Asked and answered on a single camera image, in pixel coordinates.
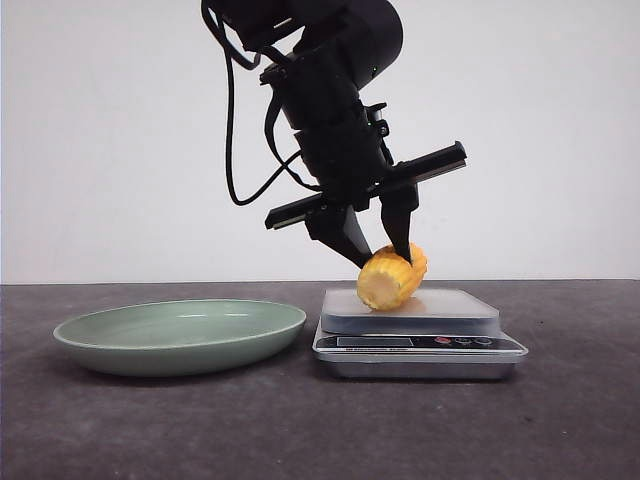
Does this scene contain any silver digital kitchen scale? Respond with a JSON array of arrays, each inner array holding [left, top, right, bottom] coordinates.
[[313, 288, 528, 380]]

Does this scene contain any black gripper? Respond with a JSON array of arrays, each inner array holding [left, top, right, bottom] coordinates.
[[265, 103, 467, 268]]

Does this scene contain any yellow corn cob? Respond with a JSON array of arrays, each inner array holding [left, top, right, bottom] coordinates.
[[356, 242, 428, 311]]

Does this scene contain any green oval plate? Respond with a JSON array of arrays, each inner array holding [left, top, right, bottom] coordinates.
[[53, 299, 306, 377]]

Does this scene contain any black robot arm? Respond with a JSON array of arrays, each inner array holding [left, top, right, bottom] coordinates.
[[201, 1, 466, 266]]

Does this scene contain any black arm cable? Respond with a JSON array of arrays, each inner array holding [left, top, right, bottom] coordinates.
[[201, 0, 326, 206]]

